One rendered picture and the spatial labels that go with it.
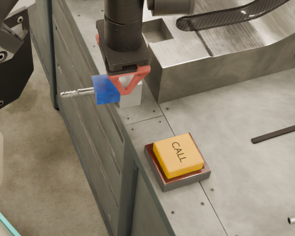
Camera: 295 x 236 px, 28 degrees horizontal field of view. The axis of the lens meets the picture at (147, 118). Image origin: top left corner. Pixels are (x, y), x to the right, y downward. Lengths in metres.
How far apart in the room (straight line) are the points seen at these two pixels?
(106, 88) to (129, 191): 0.37
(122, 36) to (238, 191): 0.30
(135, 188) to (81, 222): 0.53
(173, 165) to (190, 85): 0.18
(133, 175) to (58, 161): 0.70
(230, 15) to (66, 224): 0.94
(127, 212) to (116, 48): 0.56
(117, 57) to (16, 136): 1.12
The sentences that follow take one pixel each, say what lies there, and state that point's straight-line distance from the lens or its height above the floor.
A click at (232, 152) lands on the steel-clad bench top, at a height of 0.80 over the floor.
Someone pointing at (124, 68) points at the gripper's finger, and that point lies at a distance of 0.90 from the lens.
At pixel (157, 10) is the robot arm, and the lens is 0.84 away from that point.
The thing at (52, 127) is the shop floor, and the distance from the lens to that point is 1.98.
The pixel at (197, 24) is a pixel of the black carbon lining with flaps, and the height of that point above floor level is 0.88.
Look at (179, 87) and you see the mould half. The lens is 0.99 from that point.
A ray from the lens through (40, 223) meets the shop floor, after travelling 1.79.
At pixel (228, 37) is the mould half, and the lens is 1.02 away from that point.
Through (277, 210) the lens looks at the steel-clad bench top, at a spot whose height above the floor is 0.80.
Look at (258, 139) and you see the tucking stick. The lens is 0.99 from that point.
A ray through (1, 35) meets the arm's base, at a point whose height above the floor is 1.18.
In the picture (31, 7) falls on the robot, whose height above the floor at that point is 1.04.
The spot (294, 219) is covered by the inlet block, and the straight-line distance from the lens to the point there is 0.88.
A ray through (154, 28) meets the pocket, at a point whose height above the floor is 0.87.
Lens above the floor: 1.57
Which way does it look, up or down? 51 degrees down
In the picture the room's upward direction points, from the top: 7 degrees clockwise
